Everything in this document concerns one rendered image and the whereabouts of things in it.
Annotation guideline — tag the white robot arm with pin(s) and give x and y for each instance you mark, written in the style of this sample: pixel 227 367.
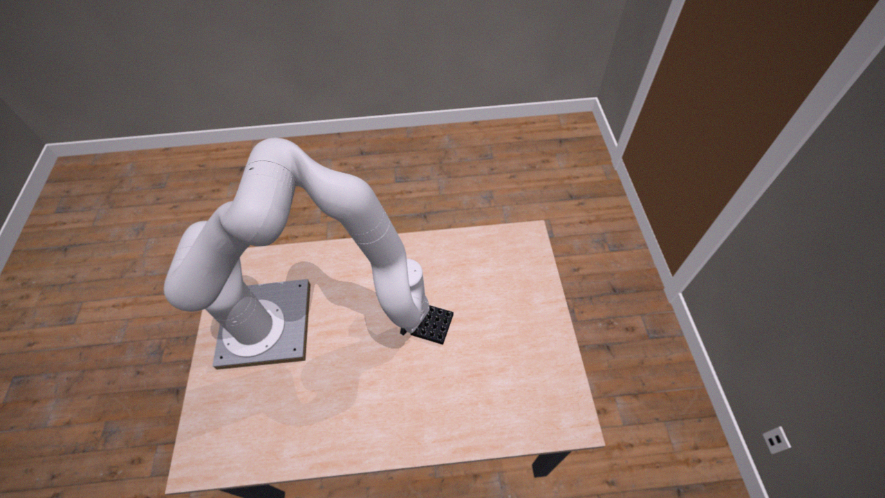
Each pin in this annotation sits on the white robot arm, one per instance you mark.
pixel 210 277

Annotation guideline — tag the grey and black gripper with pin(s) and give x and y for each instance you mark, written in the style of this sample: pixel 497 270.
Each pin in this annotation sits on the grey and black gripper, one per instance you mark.
pixel 425 311

